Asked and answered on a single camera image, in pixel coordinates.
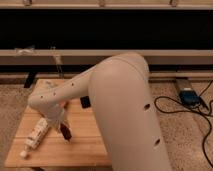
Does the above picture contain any wooden table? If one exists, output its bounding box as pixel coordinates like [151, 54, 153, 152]
[4, 78, 113, 169]

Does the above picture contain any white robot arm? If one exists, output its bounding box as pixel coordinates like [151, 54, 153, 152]
[28, 53, 172, 171]

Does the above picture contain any dark red pepper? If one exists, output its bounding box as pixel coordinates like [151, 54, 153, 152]
[60, 125, 72, 141]

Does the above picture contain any white squeeze tube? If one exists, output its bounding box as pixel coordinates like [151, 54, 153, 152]
[20, 118, 50, 159]

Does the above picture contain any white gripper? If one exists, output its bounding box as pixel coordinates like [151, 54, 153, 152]
[46, 109, 71, 133]

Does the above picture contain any black cable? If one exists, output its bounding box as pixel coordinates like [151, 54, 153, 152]
[153, 79, 213, 168]

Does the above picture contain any blue power adapter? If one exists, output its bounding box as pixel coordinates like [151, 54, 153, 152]
[179, 90, 200, 106]

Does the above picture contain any black table leg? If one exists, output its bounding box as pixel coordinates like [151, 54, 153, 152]
[24, 72, 37, 88]

